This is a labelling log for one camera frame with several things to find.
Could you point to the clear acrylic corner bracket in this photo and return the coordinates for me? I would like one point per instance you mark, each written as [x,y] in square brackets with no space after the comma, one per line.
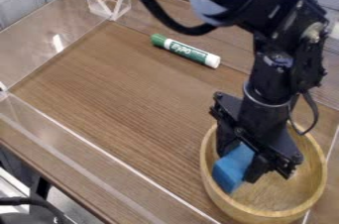
[110,9]

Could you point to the green Expo marker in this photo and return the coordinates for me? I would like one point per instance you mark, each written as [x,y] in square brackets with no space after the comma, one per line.
[186,51]

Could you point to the blue rectangular block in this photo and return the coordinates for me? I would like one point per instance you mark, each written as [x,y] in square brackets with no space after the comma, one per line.
[228,169]

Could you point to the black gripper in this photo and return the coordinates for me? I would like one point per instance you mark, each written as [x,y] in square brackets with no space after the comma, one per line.
[256,123]

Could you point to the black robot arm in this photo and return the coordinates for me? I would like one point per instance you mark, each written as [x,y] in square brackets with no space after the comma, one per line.
[290,33]

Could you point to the brown wooden bowl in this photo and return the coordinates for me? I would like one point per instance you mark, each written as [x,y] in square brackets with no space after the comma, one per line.
[273,201]

